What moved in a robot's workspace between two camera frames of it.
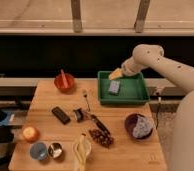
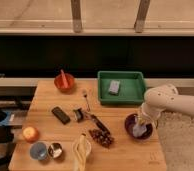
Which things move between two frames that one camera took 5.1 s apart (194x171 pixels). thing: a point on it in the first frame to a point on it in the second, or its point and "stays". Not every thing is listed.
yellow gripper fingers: (116, 74) to (151, 111)
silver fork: (84, 92) stays
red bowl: (60, 84) stays
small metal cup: (55, 150) stays
